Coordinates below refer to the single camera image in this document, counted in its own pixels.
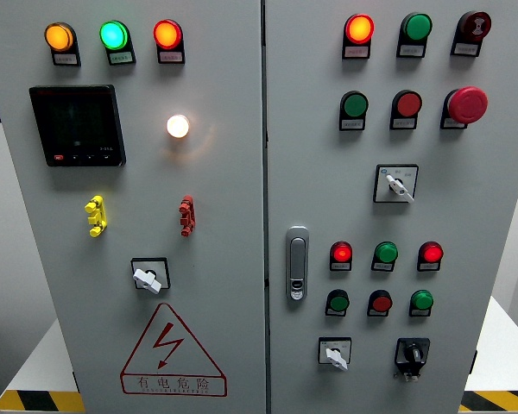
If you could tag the small red round lamp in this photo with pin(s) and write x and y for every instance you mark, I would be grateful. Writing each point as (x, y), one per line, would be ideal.
(341, 252)
(431, 252)

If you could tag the red warning triangle sticker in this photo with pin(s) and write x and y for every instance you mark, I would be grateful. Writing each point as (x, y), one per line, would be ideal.
(168, 341)

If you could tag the large green push button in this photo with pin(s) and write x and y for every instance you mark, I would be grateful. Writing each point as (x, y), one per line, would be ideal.
(355, 104)

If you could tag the small green push button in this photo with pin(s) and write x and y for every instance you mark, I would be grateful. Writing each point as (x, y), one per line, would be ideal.
(339, 302)

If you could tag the small red push button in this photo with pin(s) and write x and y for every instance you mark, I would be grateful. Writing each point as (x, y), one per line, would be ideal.
(381, 302)

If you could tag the round white lamp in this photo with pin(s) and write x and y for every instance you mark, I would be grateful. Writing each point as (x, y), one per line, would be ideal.
(178, 126)

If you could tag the large dark green lamp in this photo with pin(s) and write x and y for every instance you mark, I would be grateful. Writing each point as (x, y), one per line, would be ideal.
(417, 26)

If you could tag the grey door with silver lock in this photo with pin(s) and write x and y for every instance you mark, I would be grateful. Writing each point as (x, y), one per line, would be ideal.
(328, 185)

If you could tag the small green round lamp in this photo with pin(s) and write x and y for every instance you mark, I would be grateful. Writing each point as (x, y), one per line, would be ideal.
(387, 252)
(422, 300)

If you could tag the large bright green lamp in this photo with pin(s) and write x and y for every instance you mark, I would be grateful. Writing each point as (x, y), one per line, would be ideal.
(113, 35)

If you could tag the large red push button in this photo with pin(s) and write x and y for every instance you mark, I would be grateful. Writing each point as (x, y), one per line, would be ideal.
(408, 104)

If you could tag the blue marked white turn switch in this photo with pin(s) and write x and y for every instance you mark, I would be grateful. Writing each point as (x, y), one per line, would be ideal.
(396, 184)

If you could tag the grey door with warning triangle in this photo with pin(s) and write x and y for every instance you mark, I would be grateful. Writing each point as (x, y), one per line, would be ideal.
(224, 181)

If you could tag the black display meter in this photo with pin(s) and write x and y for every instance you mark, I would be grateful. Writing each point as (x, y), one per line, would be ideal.
(77, 125)

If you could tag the large red orange lamp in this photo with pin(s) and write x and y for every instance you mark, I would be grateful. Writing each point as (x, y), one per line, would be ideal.
(167, 34)
(359, 29)

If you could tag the large red stop button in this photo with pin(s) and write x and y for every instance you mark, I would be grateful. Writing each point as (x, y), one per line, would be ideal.
(468, 104)

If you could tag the small grey label plate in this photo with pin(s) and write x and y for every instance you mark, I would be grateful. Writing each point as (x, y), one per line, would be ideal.
(121, 57)
(65, 59)
(403, 123)
(452, 123)
(410, 51)
(377, 313)
(340, 266)
(381, 267)
(465, 49)
(419, 312)
(352, 124)
(171, 56)
(428, 266)
(335, 313)
(356, 52)

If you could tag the large yellow round lamp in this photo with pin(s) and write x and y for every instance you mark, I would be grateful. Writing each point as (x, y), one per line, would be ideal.
(59, 37)

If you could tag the silver door lock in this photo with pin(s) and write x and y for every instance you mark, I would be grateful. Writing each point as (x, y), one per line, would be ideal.
(297, 263)

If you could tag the dark red round buzzer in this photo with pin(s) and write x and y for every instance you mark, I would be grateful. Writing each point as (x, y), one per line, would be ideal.
(476, 25)

